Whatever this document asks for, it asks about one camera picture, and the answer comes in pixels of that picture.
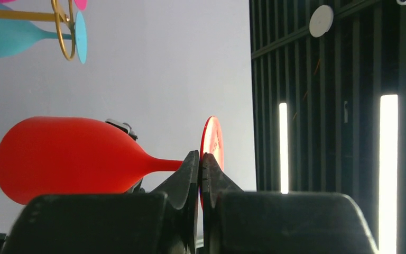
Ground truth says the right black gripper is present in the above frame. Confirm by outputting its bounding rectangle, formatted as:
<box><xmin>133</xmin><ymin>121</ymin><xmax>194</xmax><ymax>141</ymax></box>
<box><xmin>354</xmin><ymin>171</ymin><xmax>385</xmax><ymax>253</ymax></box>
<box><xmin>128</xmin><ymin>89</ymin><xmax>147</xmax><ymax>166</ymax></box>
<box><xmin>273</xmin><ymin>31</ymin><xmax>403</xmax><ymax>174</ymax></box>
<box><xmin>105</xmin><ymin>119</ymin><xmax>144</xmax><ymax>194</ymax></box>

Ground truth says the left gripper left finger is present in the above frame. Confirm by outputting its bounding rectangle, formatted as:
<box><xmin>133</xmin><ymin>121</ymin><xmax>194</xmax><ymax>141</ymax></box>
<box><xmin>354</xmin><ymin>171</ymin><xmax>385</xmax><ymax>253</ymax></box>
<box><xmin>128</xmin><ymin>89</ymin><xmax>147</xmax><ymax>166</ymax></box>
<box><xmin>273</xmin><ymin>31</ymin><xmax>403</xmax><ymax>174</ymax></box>
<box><xmin>2</xmin><ymin>151</ymin><xmax>199</xmax><ymax>253</ymax></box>

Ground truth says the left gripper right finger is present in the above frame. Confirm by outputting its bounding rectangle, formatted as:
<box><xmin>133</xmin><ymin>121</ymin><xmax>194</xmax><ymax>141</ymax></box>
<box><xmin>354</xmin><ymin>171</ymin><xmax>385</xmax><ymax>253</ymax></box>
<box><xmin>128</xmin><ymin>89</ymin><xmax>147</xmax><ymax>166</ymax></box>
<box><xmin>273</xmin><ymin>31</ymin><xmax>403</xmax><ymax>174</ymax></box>
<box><xmin>200</xmin><ymin>153</ymin><xmax>379</xmax><ymax>253</ymax></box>

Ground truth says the red plastic wine glass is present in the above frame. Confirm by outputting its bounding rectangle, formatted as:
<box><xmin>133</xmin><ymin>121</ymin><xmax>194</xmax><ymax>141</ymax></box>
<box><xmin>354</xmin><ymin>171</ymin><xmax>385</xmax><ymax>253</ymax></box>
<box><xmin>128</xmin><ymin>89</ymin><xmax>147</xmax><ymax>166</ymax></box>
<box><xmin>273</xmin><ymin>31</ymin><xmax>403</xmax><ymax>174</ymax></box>
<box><xmin>0</xmin><ymin>116</ymin><xmax>225</xmax><ymax>211</ymax></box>

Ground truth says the blue wine glass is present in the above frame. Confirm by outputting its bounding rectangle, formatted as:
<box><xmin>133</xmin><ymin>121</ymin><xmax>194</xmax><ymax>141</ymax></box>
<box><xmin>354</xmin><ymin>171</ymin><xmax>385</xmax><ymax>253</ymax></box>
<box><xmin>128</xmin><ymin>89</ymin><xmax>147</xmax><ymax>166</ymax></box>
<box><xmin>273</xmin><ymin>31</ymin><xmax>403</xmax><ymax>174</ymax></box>
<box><xmin>0</xmin><ymin>2</ymin><xmax>88</xmax><ymax>65</ymax></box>

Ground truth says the gold wine glass rack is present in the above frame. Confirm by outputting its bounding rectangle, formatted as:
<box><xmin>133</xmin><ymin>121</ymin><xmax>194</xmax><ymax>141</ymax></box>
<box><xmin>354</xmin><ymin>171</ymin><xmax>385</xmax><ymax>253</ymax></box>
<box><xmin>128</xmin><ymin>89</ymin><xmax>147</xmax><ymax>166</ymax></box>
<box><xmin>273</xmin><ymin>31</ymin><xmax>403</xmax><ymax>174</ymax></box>
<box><xmin>0</xmin><ymin>0</ymin><xmax>77</xmax><ymax>62</ymax></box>

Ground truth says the pink plastic wine glass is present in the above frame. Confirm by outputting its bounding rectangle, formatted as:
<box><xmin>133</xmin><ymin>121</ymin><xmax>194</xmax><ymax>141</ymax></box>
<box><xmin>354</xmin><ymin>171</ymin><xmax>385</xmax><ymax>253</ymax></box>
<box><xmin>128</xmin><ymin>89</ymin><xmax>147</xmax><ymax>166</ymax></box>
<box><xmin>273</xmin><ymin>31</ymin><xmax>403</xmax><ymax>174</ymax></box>
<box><xmin>0</xmin><ymin>0</ymin><xmax>87</xmax><ymax>11</ymax></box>

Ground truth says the round white ceiling fixture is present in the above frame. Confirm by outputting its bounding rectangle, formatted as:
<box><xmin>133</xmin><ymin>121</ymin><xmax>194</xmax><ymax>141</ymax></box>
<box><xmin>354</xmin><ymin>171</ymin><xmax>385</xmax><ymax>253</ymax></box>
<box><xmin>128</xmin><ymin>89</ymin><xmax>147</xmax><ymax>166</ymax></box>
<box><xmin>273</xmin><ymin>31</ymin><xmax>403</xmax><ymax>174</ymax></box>
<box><xmin>309</xmin><ymin>5</ymin><xmax>334</xmax><ymax>38</ymax></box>

